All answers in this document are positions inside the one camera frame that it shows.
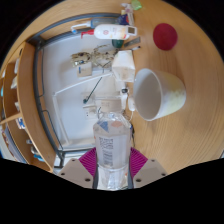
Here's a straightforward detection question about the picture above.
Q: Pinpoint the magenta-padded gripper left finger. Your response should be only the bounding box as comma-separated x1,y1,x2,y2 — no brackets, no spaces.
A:
57,147,100,190

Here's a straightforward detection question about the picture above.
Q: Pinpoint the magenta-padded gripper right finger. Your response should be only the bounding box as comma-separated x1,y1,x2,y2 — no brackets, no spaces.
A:
127,147,168,190

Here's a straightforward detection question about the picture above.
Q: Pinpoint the clear plastic water bottle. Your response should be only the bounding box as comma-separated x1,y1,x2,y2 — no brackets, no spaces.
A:
92,96,133,191

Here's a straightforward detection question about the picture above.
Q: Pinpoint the small white mouse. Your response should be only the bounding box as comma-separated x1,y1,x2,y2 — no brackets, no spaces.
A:
127,94,137,113

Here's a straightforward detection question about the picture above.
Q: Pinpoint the cream ceramic mug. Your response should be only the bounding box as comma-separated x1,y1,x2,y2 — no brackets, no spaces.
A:
132,67,187,122

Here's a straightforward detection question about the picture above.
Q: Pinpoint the wooden shelf unit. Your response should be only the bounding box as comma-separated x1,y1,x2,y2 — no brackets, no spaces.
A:
0,41,58,173

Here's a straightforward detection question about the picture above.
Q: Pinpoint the white tissue pack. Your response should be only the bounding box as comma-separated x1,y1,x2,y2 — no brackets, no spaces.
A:
111,49,137,83

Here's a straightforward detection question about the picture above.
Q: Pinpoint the tree creature figurine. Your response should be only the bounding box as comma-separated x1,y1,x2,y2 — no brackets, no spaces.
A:
70,44,119,70

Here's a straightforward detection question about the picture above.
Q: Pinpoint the flat round red coaster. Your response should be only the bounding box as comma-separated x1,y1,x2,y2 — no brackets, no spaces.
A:
152,22,179,52

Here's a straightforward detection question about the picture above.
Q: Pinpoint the small white digital clock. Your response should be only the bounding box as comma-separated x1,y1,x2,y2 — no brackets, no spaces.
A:
127,26,138,36

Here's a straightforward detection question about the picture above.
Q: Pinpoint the white red-pump lotion bottle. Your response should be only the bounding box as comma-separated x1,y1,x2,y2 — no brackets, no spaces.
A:
80,24,139,41

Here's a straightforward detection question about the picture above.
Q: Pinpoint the blue and white box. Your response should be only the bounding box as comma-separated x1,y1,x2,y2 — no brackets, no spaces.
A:
116,13,131,26

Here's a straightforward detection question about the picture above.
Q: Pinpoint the grey metal desk frame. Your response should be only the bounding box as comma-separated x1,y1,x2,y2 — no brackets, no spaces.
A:
27,12,121,168

